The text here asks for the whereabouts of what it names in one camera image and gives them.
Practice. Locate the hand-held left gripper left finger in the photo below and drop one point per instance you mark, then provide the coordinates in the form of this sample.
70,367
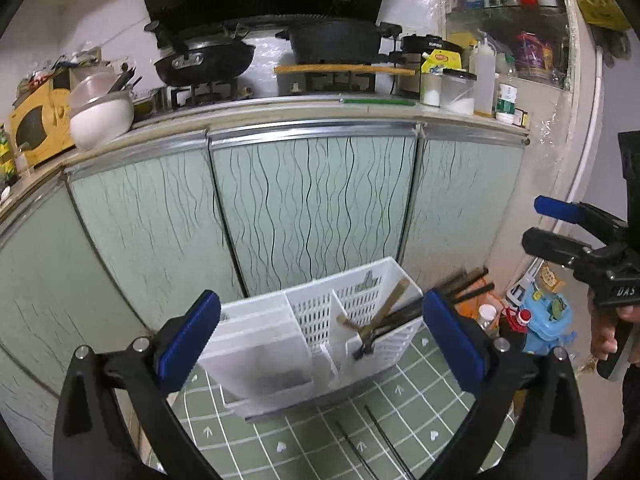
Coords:
187,335

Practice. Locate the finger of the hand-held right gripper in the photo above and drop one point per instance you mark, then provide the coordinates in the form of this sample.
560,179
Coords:
555,206
555,247

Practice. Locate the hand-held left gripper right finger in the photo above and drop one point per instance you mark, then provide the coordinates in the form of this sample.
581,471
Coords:
452,340

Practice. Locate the black chopstick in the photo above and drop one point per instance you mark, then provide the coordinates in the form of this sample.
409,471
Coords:
467,276
475,291

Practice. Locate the dark green chopstick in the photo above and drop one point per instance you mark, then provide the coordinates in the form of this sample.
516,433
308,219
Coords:
355,450
395,321
387,440

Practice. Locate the wooden chopstick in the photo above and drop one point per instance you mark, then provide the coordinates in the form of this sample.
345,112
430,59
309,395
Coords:
390,305
350,325

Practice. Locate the white slotted utensil holder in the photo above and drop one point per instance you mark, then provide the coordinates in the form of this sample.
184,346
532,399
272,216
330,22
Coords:
260,340

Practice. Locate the person's right hand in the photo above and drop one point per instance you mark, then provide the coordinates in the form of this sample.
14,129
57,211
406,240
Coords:
602,335

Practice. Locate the orange plastic bag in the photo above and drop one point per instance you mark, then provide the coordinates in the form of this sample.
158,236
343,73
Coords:
482,292

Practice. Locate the dark sauce bottle red cap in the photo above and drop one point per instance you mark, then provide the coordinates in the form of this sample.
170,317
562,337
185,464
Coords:
517,327

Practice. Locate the blue toy container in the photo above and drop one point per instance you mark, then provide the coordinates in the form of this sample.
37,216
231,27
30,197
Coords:
547,320

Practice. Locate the white pipe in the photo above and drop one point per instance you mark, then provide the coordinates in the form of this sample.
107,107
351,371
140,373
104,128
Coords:
590,125

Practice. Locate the small yellow box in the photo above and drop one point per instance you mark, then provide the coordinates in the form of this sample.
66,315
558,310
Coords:
522,119

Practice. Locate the green wavy-line cabinet door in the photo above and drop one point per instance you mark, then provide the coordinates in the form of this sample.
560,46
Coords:
460,200
310,200
50,285
150,230

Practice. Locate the green label plastic bottle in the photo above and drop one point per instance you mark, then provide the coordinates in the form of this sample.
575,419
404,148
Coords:
507,97

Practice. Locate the black-lid jar white powder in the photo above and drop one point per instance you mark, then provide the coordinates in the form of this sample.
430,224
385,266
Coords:
459,100

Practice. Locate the white squeeze bottle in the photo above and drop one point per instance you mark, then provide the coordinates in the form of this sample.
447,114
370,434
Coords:
484,80

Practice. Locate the red jar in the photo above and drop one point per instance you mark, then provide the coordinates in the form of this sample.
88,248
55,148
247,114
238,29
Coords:
532,55

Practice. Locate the green checked tablecloth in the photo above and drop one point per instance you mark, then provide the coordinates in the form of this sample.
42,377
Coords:
300,440

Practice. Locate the small jar white powder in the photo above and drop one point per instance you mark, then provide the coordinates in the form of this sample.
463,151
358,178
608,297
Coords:
431,92

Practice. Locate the black kitchen appliance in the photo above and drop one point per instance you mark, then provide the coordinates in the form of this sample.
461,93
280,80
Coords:
430,45

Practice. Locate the white bowl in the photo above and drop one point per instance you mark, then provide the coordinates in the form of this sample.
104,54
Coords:
100,120

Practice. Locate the wooden cutting board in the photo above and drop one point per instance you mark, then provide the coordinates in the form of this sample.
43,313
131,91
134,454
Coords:
345,68

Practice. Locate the gas stove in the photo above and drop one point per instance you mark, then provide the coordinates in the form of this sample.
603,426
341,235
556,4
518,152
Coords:
330,85

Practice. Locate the green glass bottle yellow label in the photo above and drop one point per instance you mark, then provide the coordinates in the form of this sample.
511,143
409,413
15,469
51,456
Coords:
6,155

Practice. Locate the yellow container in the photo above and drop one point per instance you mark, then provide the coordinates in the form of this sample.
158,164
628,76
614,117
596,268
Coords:
40,125

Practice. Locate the black cooking pot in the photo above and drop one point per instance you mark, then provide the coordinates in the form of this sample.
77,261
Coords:
335,42

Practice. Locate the black wok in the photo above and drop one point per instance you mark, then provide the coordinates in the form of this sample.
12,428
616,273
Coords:
205,60

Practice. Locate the glass wall shelf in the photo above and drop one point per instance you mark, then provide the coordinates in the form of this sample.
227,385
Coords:
500,12

